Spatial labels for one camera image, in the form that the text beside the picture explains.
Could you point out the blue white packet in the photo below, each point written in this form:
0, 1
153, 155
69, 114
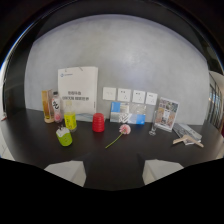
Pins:
128, 113

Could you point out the amber liquid bottle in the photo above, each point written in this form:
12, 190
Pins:
46, 106

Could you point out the clear glass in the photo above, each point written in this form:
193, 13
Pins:
153, 125

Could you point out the white paper bag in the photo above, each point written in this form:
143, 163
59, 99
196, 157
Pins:
79, 90

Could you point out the red stacked cups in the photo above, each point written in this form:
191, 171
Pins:
98, 122

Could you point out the pink flower green stem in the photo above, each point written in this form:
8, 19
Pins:
120, 133

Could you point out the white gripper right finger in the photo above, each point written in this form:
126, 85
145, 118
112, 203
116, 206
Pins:
156, 168

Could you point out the white wall socket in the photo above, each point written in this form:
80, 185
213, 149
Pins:
124, 95
151, 98
138, 96
109, 93

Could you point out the yellow drink bottle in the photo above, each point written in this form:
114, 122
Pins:
70, 117

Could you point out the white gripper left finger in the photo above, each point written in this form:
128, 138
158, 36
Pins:
68, 170

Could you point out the wooden spatula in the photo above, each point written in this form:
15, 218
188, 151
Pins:
188, 139

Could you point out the light blue flat box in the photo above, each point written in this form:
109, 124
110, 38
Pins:
84, 117

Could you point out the clear bottle pink label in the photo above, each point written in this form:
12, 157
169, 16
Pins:
57, 107

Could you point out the green white small container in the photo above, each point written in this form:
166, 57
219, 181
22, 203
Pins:
64, 136

